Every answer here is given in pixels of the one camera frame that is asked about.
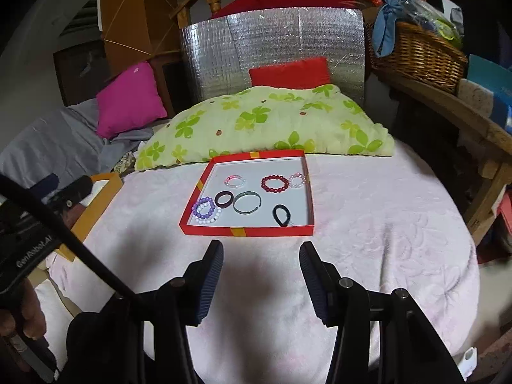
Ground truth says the white bead bracelet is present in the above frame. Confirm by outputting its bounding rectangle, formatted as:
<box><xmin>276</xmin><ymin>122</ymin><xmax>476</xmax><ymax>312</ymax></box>
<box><xmin>195</xmin><ymin>205</ymin><xmax>223</xmax><ymax>227</ymax></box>

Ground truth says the purple bead bracelet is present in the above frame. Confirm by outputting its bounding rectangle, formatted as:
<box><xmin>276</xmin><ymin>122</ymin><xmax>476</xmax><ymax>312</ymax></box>
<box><xmin>191</xmin><ymin>196</ymin><xmax>217</xmax><ymax>220</ymax></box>

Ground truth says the black hair tie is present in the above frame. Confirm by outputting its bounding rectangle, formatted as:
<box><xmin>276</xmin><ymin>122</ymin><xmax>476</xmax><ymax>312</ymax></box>
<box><xmin>271</xmin><ymin>204</ymin><xmax>293</xmax><ymax>228</ymax></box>

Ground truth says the maroon hair tie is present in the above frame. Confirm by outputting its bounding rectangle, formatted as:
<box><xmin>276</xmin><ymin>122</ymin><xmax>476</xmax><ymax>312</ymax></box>
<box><xmin>213</xmin><ymin>190</ymin><xmax>236</xmax><ymax>210</ymax></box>

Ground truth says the silver metal bangle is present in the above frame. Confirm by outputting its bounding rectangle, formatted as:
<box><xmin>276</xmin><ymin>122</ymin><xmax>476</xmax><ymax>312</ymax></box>
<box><xmin>233</xmin><ymin>191</ymin><xmax>262</xmax><ymax>216</ymax></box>

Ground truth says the dark red bead bracelet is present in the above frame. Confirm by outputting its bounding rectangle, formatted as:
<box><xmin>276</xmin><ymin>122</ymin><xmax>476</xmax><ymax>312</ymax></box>
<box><xmin>260</xmin><ymin>173</ymin><xmax>290</xmax><ymax>194</ymax></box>

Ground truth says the person left hand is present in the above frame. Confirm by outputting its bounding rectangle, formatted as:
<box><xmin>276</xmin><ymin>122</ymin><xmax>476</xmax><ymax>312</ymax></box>
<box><xmin>1</xmin><ymin>278</ymin><xmax>47</xmax><ymax>340</ymax></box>

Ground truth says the grey blanket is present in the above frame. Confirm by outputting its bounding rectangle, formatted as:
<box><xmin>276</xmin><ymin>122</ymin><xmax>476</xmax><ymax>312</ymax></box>
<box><xmin>1</xmin><ymin>99</ymin><xmax>154</xmax><ymax>189</ymax></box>

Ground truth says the red shallow box tray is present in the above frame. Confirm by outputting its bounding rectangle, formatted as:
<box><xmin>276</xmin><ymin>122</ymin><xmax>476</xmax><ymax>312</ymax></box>
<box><xmin>179</xmin><ymin>150</ymin><xmax>314</xmax><ymax>237</ymax></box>

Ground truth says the magenta cushion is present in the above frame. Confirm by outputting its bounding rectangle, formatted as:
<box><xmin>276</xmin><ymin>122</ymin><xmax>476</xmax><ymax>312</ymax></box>
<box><xmin>96</xmin><ymin>61</ymin><xmax>167</xmax><ymax>139</ymax></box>

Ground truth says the green clover print pillow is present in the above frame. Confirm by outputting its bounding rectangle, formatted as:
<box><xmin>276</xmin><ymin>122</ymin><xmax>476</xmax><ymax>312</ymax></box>
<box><xmin>134</xmin><ymin>84</ymin><xmax>395</xmax><ymax>172</ymax></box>

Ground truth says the red cushion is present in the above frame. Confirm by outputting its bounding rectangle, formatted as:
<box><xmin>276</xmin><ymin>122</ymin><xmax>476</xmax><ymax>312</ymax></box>
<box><xmin>249</xmin><ymin>56</ymin><xmax>331</xmax><ymax>89</ymax></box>

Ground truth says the silver foil insulation sheet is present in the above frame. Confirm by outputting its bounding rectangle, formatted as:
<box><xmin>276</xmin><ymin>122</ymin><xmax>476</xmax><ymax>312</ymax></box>
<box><xmin>181</xmin><ymin>7</ymin><xmax>365</xmax><ymax>104</ymax></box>

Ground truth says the wooden shelf table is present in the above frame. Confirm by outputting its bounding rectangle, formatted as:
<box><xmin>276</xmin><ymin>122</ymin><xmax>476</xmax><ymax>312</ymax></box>
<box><xmin>377</xmin><ymin>72</ymin><xmax>511</xmax><ymax>244</ymax></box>

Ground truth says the brown wooden cabinet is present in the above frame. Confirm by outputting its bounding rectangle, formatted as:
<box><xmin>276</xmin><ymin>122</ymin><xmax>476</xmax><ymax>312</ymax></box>
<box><xmin>99</xmin><ymin>0</ymin><xmax>180</xmax><ymax>76</ymax></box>

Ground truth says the wicker basket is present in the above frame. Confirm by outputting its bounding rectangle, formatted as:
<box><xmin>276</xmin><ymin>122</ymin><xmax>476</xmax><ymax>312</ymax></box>
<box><xmin>365</xmin><ymin>22</ymin><xmax>468</xmax><ymax>94</ymax></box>

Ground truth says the teal cardboard box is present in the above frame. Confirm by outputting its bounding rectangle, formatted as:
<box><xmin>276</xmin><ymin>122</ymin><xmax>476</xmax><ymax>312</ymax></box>
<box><xmin>467</xmin><ymin>55</ymin><xmax>511</xmax><ymax>133</ymax></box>

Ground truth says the blue cloth in basket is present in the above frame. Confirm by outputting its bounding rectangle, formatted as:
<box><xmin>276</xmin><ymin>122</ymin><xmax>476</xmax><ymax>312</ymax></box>
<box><xmin>372</xmin><ymin>0</ymin><xmax>412</xmax><ymax>58</ymax></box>

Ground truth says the black cable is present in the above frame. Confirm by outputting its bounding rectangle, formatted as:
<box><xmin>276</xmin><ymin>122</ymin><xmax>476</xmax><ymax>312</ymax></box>
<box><xmin>0</xmin><ymin>173</ymin><xmax>137</xmax><ymax>298</ymax></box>

